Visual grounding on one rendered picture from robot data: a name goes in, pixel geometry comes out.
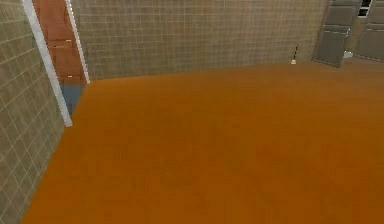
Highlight brown wooden room door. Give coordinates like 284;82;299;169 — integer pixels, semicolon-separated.
32;0;88;86

